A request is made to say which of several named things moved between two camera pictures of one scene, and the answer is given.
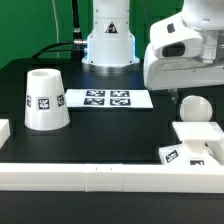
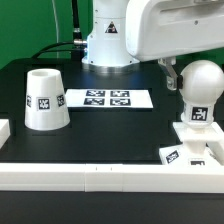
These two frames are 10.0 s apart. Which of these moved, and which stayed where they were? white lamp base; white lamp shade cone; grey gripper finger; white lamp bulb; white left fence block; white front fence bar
Moved: grey gripper finger; white lamp bulb
Stayed: white left fence block; white lamp base; white front fence bar; white lamp shade cone
